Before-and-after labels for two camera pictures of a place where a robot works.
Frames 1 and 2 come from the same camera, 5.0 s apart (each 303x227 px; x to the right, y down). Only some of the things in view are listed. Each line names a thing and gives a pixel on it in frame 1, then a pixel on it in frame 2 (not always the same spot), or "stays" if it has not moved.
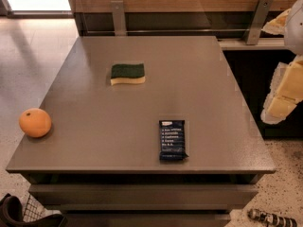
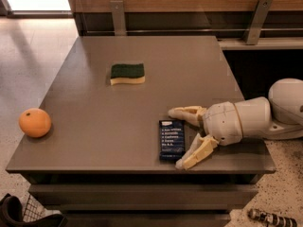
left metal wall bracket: x=118 y=17 stays
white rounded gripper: x=295 y=28 → x=222 y=123
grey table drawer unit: x=145 y=199 stays
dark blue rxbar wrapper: x=171 y=140 stays
